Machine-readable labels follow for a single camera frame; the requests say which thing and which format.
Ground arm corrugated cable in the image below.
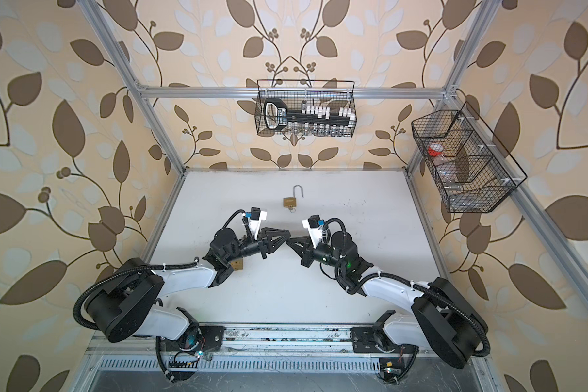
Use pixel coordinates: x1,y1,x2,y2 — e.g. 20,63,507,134
322,217,491,358
73,209,248,330

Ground wire basket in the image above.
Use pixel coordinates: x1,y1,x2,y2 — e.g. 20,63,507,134
255,78,358,138
411,103,528,213

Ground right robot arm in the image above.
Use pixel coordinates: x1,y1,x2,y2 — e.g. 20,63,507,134
287,231,492,369

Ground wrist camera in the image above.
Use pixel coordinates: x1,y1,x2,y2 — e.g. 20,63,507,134
243,207,267,240
302,215,325,248

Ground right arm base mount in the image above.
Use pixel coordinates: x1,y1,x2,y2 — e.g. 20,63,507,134
350,327,403,354

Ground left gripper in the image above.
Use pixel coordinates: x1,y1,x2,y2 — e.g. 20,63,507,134
224,227,290,266

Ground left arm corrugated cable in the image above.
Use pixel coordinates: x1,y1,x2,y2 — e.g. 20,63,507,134
73,209,248,330

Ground right wire basket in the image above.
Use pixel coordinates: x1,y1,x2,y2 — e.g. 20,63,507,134
411,103,528,213

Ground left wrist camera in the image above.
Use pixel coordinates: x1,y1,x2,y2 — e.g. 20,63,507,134
243,207,267,240

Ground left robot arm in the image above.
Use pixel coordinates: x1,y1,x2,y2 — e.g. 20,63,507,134
73,228,291,343

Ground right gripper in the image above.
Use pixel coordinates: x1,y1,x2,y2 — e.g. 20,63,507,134
288,235,346,272

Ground back wire basket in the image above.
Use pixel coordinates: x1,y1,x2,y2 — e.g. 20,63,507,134
255,78,358,138

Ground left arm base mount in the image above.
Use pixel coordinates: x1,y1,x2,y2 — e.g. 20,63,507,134
160,324,225,353

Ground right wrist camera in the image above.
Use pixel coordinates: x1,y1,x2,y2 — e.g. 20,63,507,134
302,215,325,248

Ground small brass padlock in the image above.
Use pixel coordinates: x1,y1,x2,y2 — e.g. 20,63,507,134
231,259,244,271

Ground large brass padlock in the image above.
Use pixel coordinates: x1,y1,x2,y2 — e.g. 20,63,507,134
283,185,304,209

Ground black socket set holder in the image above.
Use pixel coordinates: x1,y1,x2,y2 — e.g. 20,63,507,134
259,98,357,131

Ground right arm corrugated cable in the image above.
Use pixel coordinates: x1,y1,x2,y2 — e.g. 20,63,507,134
322,217,491,358

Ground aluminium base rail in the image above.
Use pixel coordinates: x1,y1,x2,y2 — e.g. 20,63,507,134
85,322,491,356

